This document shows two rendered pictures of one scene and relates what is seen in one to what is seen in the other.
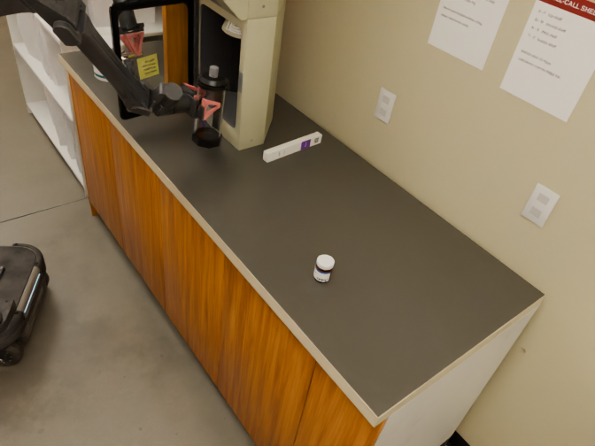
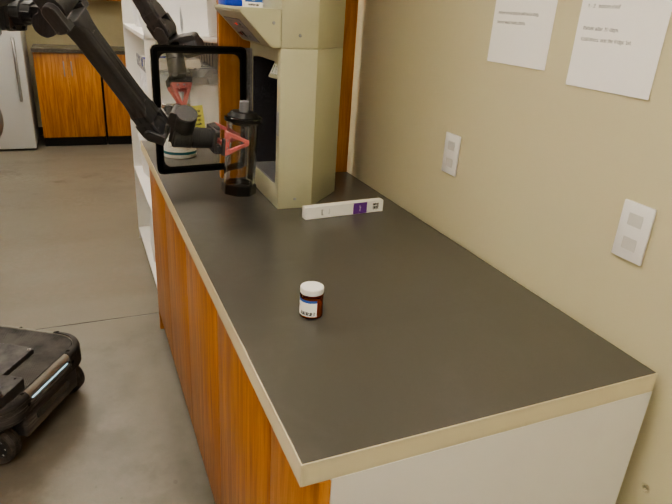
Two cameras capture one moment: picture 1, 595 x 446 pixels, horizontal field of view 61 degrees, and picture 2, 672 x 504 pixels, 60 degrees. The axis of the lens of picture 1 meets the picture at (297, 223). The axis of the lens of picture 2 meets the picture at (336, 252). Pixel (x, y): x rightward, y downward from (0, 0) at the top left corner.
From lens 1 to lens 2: 0.65 m
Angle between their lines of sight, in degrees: 24
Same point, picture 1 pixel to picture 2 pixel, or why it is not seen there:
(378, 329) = (360, 372)
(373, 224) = (411, 277)
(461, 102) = (527, 119)
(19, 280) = (42, 364)
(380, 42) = (443, 79)
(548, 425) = not seen: outside the picture
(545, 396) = not seen: outside the picture
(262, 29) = (300, 62)
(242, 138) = (281, 194)
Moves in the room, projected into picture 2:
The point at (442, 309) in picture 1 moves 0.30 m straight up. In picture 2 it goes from (472, 365) to (500, 209)
